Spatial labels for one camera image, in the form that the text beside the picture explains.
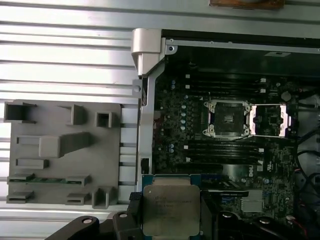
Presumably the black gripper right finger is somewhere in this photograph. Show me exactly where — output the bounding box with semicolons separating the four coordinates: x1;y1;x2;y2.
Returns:
199;190;296;240

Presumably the silver CPU green board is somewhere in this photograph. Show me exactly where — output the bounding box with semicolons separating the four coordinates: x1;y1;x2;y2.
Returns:
141;174;202;237

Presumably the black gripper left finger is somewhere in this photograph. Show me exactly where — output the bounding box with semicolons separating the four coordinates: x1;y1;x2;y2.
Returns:
47;192;144;240

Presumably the metal socket cover frame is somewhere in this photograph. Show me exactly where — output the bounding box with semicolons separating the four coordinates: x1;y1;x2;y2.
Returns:
249;103;291;138

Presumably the black graphics card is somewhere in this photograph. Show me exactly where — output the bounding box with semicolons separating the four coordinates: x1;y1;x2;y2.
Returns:
199;163;258;200

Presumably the black open PC case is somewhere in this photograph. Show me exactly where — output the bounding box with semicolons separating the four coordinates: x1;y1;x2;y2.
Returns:
131;27;320;240

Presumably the small silver chipset heatsink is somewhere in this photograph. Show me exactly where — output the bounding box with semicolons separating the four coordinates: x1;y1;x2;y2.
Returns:
241;191;263;213

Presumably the green RAM stick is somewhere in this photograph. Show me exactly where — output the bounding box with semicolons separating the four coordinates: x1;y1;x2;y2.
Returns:
8;177;85;184

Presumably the black RAM slot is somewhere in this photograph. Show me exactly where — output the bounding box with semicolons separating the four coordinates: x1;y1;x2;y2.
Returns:
184;144;265;151
186;88;267;95
185;153;265;159
184;149;265;154
186;157;265;163
185;77;266;84
185;73;266;79
185;83;266;90

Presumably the brown square base plate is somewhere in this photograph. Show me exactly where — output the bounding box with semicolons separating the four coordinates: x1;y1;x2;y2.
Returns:
209;0;286;11

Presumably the CPU socket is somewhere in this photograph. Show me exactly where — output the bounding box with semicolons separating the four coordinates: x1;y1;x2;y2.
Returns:
203;99;251;138

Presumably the grey plastic parts rack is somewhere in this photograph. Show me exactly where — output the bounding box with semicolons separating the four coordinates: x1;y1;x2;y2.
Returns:
3;99;123;210

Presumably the dark green motherboard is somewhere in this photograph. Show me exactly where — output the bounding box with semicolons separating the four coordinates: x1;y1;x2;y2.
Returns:
152;72;301;221

